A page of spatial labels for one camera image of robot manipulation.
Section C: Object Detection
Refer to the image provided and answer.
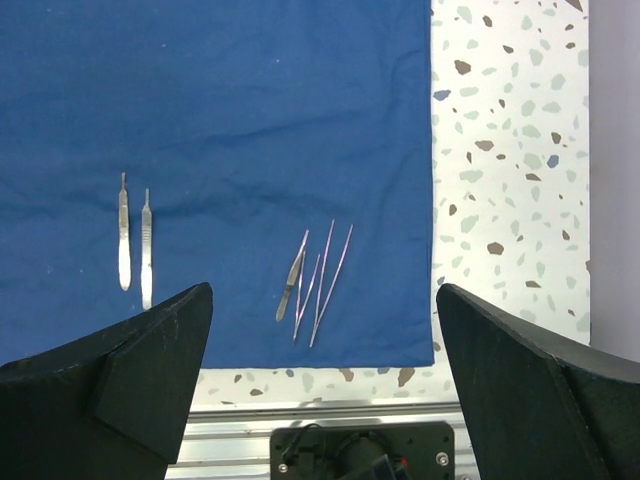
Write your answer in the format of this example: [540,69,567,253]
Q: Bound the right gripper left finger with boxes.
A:
[1,283,214,480]

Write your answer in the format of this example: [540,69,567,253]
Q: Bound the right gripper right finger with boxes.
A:
[436,284,639,479]

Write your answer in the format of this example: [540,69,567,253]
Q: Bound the number four scalpel handle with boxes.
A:
[118,172,131,291]

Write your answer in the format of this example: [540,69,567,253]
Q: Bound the long steel scalpel handle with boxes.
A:
[140,188,153,310]

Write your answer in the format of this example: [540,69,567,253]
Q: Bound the thin steel tweezers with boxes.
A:
[309,219,354,348]
[292,251,320,344]

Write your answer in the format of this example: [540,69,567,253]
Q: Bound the blue surgical cloth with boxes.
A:
[1,1,434,369]

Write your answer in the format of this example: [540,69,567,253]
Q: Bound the aluminium front rail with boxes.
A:
[166,398,480,479]

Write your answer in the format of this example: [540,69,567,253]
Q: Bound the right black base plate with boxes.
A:
[269,422,455,480]

